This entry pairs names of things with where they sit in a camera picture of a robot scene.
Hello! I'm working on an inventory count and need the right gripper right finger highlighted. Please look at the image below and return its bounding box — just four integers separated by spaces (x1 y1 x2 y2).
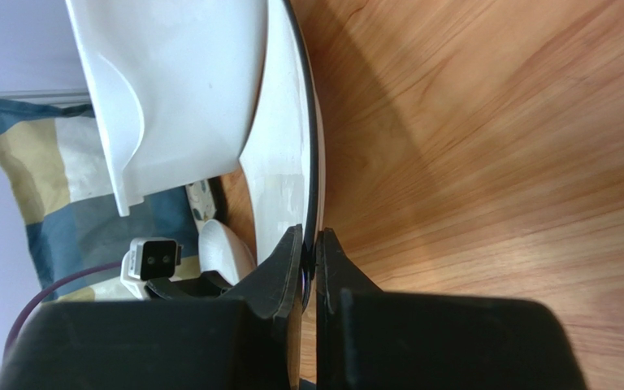
316 229 587 389

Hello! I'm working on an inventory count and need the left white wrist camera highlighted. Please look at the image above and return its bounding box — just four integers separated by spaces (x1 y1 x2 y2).
119 237 181 300

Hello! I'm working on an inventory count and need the floral square plate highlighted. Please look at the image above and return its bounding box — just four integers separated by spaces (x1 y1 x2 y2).
184 177 228 235

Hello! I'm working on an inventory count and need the blue and cream pillow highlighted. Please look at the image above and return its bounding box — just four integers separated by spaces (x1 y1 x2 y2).
0 99 200 288

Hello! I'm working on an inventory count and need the white plastic bin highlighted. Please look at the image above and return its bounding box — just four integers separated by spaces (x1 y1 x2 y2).
67 1 268 216

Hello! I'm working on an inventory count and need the white rectangular plate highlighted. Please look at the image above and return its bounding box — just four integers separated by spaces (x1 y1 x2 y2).
240 1 326 303

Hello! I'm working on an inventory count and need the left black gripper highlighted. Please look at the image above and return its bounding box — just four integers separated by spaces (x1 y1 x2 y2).
144 271 232 301

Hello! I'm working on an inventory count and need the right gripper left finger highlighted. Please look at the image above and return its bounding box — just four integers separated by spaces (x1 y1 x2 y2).
0 225 303 389

